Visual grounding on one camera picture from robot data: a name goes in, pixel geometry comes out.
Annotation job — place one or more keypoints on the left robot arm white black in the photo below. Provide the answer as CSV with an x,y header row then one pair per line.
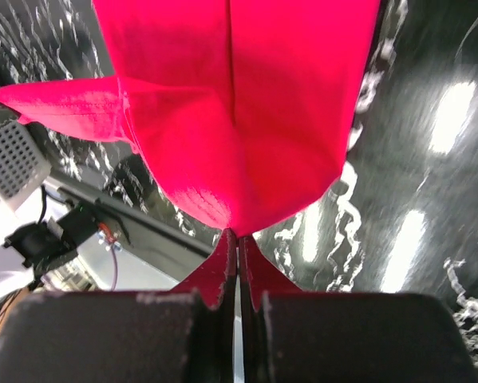
x,y
36,248

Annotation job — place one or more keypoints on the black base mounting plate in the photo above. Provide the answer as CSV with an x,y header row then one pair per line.
x,y
160,245

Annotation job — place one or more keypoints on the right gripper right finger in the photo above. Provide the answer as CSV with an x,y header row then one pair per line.
x,y
292,335

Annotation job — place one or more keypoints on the pink t shirt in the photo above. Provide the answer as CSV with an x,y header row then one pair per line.
x,y
241,110

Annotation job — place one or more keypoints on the white plastic laundry basket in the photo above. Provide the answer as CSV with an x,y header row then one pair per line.
x,y
23,168

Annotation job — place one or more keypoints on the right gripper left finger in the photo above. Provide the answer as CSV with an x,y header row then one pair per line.
x,y
184,334

